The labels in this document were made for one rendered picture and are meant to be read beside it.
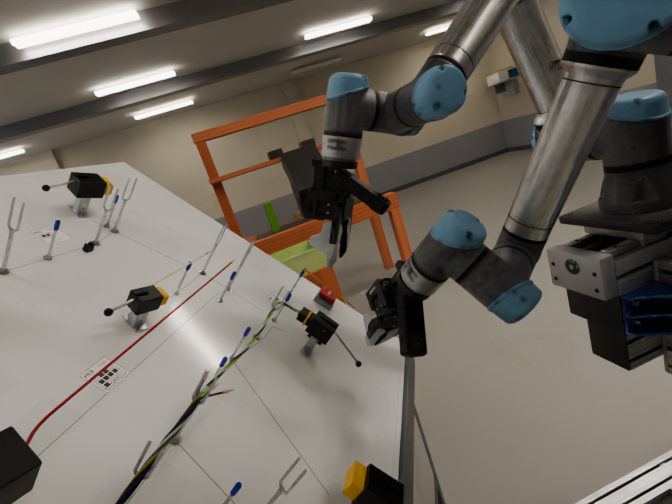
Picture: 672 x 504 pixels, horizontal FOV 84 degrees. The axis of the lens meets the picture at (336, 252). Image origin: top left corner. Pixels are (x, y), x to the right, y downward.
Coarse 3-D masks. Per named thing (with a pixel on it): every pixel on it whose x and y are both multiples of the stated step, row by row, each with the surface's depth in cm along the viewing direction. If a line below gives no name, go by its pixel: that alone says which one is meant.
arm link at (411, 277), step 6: (408, 258) 66; (408, 264) 65; (402, 270) 67; (408, 270) 64; (414, 270) 63; (402, 276) 66; (408, 276) 65; (414, 276) 64; (420, 276) 63; (408, 282) 65; (414, 282) 64; (420, 282) 63; (426, 282) 63; (432, 282) 63; (444, 282) 64; (414, 288) 65; (420, 288) 64; (426, 288) 64; (432, 288) 64; (438, 288) 65; (420, 294) 66; (426, 294) 65; (432, 294) 66
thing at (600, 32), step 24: (576, 0) 37; (600, 0) 35; (624, 0) 34; (648, 0) 33; (576, 24) 37; (600, 24) 36; (624, 24) 35; (648, 24) 34; (600, 48) 38; (624, 48) 37; (648, 48) 38
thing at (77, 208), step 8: (72, 176) 79; (80, 176) 79; (88, 176) 81; (96, 176) 83; (56, 184) 76; (64, 184) 77; (72, 184) 79; (80, 184) 78; (88, 184) 79; (96, 184) 81; (104, 184) 82; (72, 192) 80; (80, 192) 79; (88, 192) 80; (96, 192) 82; (104, 192) 83; (80, 200) 82; (88, 200) 83; (72, 208) 83; (80, 208) 83; (80, 216) 83; (88, 216) 84
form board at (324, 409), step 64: (0, 192) 76; (64, 192) 87; (128, 192) 101; (0, 256) 64; (64, 256) 71; (128, 256) 81; (192, 256) 93; (256, 256) 109; (0, 320) 55; (64, 320) 60; (192, 320) 75; (256, 320) 85; (0, 384) 48; (64, 384) 52; (128, 384) 57; (192, 384) 63; (256, 384) 70; (320, 384) 79; (384, 384) 91; (64, 448) 46; (128, 448) 50; (192, 448) 54; (256, 448) 60; (320, 448) 66; (384, 448) 74
